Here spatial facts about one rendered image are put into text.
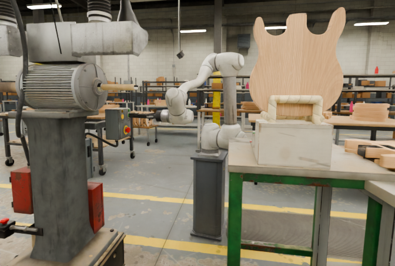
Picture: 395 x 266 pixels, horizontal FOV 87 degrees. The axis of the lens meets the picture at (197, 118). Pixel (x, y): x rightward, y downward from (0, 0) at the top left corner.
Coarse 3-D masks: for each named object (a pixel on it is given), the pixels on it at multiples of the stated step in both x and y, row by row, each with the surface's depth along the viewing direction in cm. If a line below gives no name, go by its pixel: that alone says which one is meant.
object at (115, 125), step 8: (112, 112) 133; (120, 112) 135; (128, 112) 145; (112, 120) 134; (120, 120) 135; (128, 120) 145; (112, 128) 134; (120, 128) 135; (96, 136) 136; (112, 136) 135; (120, 136) 135; (112, 144) 139
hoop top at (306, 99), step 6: (270, 96) 83; (276, 96) 82; (282, 96) 82; (288, 96) 81; (294, 96) 81; (300, 96) 81; (306, 96) 80; (312, 96) 80; (318, 96) 80; (276, 102) 83; (282, 102) 82; (288, 102) 82; (294, 102) 81; (300, 102) 81; (306, 102) 81; (312, 102) 80
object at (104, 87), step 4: (104, 84) 111; (108, 84) 111; (112, 84) 111; (116, 84) 110; (120, 84) 110; (124, 84) 110; (128, 84) 109; (132, 84) 109; (104, 88) 110; (108, 88) 110; (112, 88) 110; (116, 88) 109; (120, 88) 109; (124, 88) 109; (128, 88) 108; (132, 88) 108
